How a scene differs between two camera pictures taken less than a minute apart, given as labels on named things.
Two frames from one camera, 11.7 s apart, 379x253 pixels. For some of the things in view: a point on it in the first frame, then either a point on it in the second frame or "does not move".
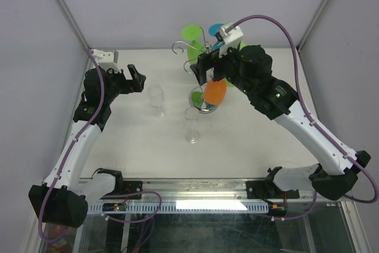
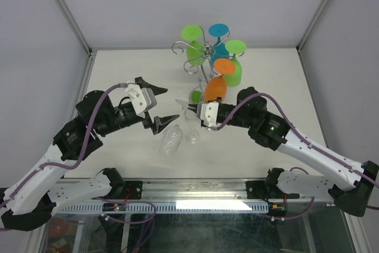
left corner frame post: (65, 9) does not move
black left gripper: (128, 85) to (160, 122)
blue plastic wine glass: (213, 29) does not move
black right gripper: (206, 61) to (193, 107)
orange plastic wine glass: (215, 92) does not move
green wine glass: (195, 49) does not move
